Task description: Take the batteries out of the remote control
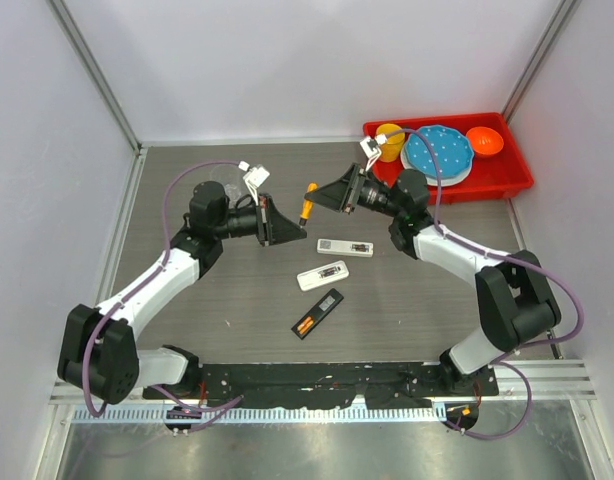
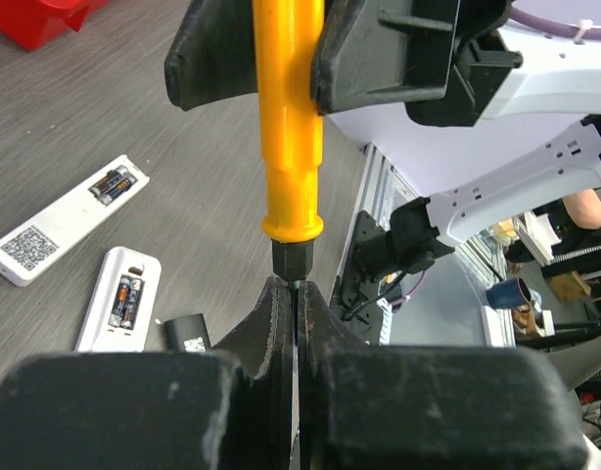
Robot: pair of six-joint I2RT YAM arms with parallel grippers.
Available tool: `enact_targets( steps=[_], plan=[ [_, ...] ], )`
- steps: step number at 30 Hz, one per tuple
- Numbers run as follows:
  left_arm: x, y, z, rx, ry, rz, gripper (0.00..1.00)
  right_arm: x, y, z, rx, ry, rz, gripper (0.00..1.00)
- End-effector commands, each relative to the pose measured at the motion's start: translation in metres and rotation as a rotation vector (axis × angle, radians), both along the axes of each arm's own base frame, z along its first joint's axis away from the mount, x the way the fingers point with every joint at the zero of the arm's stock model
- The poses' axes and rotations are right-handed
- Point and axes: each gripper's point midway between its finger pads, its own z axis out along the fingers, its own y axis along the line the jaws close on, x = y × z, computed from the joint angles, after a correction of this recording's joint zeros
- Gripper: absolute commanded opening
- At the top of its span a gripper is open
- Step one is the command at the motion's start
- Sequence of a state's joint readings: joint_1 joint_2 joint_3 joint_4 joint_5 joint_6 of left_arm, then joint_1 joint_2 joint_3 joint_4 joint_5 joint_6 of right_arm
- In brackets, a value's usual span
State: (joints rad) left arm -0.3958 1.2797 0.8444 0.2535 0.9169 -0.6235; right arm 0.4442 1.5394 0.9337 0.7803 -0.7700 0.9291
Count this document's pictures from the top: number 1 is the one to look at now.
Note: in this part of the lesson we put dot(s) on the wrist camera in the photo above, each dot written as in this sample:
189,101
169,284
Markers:
371,146
253,175

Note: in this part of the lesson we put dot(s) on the black remote control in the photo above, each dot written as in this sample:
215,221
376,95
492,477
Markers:
320,310

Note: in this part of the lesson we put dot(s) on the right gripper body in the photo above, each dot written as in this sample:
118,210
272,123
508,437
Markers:
354,196

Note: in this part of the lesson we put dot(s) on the orange battery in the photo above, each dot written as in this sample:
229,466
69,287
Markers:
305,332
305,324

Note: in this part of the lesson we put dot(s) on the white remote with batteries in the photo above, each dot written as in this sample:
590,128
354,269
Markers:
345,248

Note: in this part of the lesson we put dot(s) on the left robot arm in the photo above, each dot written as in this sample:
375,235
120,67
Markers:
99,351

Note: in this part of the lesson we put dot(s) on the orange bowl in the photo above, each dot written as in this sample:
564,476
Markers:
484,141

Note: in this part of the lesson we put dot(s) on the yellow plastic cup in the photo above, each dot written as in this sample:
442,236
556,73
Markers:
395,138

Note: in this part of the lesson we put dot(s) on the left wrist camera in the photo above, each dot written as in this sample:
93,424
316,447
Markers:
253,175

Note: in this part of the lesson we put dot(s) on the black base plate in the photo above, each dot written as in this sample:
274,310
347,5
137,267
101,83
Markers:
325,386

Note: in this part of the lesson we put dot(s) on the yellow handled screwdriver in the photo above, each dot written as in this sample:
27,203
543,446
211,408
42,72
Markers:
307,206

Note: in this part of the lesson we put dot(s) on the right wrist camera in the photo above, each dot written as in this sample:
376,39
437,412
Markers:
371,146

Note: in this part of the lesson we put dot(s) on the clear plastic cup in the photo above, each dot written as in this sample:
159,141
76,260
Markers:
230,177

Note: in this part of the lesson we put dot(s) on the pale grey plate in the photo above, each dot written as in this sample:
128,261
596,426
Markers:
428,170

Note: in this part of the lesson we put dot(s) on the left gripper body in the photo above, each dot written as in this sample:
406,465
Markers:
262,220

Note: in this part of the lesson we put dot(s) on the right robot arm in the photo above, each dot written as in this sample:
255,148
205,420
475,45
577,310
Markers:
515,301

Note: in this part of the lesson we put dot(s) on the blue dotted plate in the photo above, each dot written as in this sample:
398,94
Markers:
452,150

